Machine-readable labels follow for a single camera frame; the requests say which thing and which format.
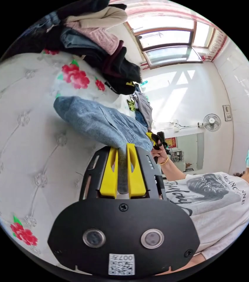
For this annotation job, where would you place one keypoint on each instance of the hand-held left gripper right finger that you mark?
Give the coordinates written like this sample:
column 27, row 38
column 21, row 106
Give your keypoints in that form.
column 136, row 178

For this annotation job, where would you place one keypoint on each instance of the light blue jeans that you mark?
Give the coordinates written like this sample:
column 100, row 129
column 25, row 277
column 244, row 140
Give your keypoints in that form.
column 100, row 122

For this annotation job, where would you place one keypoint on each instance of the person's body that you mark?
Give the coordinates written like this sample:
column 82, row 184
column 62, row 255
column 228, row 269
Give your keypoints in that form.
column 221, row 198

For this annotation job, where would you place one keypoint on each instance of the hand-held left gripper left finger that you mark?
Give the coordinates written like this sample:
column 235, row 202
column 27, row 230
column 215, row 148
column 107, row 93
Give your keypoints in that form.
column 109, row 176

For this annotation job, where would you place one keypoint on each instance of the person's right hand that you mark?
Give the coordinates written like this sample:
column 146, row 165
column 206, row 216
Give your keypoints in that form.
column 159, row 154

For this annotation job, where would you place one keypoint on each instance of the person's right forearm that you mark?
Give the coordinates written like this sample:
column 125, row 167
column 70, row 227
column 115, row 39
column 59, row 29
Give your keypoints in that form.
column 174, row 170

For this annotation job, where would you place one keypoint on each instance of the bed with floral white quilt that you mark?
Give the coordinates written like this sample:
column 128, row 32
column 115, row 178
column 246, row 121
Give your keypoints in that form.
column 27, row 143

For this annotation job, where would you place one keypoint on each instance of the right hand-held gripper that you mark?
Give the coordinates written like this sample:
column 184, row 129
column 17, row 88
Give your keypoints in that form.
column 159, row 141

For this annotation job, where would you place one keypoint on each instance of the pile of clothes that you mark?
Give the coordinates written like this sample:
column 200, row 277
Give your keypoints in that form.
column 93, row 41

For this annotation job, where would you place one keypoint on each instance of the window with wooden frame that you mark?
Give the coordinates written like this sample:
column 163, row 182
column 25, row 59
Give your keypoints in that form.
column 168, row 41

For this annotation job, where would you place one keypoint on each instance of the white wall fan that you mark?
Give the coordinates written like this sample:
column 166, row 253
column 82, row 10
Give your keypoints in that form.
column 211, row 122

